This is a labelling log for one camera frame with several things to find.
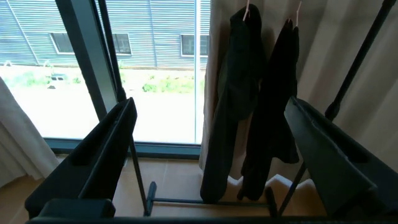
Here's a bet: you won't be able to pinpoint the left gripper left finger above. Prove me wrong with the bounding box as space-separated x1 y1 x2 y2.
24 96 137 218

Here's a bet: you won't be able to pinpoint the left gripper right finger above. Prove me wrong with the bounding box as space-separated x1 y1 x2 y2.
284 95 398 217

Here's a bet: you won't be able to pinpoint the black garment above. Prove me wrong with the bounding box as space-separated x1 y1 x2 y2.
236 18 301 202

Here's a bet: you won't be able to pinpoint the black shorts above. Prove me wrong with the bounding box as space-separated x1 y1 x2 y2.
200 3 268 205

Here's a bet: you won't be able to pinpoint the pink clothes hanger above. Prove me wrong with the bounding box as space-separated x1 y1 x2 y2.
294 0 303 28
242 0 251 22

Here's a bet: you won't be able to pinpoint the black clothes rack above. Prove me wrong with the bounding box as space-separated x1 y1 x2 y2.
98 0 397 218

